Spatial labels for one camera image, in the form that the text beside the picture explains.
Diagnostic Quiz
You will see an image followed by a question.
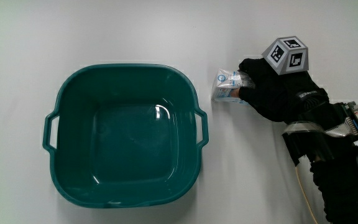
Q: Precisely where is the person's right hand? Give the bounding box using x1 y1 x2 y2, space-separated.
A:
237 35 331 123

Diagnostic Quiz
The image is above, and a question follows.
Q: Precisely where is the white milk carton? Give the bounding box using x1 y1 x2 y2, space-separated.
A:
211 68 255 105

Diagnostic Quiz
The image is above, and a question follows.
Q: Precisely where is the person's right forearm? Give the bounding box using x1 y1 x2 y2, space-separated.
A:
282 101 358 224

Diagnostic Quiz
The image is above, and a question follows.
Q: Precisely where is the white desk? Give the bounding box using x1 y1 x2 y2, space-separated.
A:
0 0 358 224

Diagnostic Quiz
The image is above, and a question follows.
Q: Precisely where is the green plastic basin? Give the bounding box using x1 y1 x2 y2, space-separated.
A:
42 63 209 208

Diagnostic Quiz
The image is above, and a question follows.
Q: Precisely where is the beige cable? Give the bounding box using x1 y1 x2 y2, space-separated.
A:
295 166 319 224

